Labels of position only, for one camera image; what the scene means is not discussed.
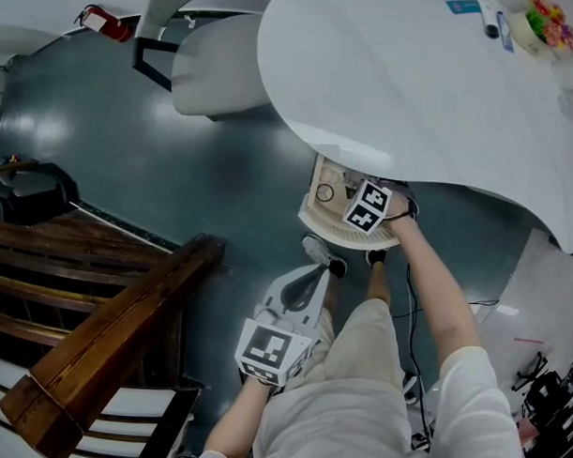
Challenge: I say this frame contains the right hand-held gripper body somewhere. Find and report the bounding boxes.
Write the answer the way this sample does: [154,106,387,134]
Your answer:
[341,176,421,237]

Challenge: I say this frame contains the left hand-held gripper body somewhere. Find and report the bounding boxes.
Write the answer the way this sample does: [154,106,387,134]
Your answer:
[234,301,324,389]

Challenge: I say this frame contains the large wooden drawer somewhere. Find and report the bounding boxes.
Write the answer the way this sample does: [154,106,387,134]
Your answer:
[296,152,405,252]

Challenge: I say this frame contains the person's right forearm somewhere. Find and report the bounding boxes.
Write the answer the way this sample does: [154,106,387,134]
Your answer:
[379,191,489,367]

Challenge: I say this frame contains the person's left forearm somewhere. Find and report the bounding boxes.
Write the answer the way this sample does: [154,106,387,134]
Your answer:
[204,374,276,458]

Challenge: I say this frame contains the white curved table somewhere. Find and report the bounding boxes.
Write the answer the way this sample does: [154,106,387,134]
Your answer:
[249,0,573,256]

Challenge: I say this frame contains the person's left leg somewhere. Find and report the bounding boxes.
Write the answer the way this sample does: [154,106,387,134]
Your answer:
[321,270,343,315]

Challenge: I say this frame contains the person's leg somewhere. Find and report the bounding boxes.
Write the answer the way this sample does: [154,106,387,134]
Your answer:
[367,262,393,306]
[321,270,343,315]

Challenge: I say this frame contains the person's right leg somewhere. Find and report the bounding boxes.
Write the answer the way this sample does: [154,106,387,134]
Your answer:
[367,262,393,306]

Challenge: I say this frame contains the person's beige shorts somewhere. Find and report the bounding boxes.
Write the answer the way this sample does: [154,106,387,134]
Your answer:
[299,294,407,392]

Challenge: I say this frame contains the person's white shirt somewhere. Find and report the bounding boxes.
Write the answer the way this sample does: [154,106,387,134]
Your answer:
[196,335,527,458]

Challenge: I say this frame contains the striped white cushioned seat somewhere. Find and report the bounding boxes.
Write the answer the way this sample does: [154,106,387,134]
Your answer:
[0,351,204,458]

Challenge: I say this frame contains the grey upholstered chair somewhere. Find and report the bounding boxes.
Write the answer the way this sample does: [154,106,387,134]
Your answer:
[129,0,279,124]

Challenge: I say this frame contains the white tube with black cap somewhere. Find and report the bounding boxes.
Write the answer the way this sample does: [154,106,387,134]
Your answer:
[480,2,502,40]

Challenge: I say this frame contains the teal packet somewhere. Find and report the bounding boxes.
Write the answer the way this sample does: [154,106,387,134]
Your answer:
[446,0,483,15]

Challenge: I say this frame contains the pale blue tube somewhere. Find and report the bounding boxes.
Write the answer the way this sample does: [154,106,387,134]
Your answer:
[493,9,517,53]

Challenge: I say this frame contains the black tripod clutter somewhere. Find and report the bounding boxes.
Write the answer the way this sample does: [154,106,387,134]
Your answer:
[507,347,573,458]

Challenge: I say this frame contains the colourful flowers in white pot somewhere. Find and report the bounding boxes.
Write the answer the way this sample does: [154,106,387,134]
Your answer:
[505,0,573,59]

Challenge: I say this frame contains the red fire extinguisher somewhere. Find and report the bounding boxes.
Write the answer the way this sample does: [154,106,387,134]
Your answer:
[72,3,135,44]

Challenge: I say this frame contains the black cable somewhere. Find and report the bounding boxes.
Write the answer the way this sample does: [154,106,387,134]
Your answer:
[385,262,502,452]

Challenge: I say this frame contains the black seat frame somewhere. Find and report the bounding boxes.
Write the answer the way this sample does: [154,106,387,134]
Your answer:
[0,159,82,229]

